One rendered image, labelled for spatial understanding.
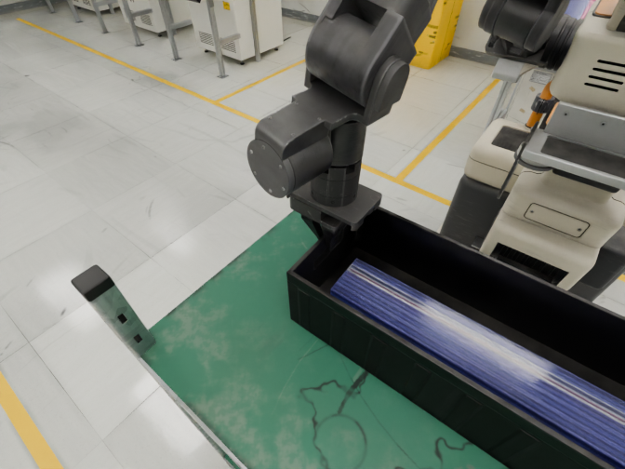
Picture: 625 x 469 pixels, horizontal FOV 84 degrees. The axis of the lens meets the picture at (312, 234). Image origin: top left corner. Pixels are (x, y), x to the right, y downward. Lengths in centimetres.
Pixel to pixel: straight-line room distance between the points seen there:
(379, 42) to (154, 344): 45
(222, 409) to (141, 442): 109
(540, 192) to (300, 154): 72
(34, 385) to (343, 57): 172
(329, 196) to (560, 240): 70
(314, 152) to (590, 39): 58
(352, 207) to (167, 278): 154
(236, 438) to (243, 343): 11
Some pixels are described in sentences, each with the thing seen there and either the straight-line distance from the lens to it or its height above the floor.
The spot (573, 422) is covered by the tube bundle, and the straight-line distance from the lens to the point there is 49.
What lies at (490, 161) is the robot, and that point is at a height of 78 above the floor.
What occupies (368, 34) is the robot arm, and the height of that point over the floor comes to 131.
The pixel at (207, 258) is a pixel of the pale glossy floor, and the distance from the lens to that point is 189.
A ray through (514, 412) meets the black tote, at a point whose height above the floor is 106.
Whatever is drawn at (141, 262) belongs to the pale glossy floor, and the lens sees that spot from 200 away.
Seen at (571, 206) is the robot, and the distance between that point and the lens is 95.
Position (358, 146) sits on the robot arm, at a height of 120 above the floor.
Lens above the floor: 139
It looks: 46 degrees down
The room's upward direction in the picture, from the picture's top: straight up
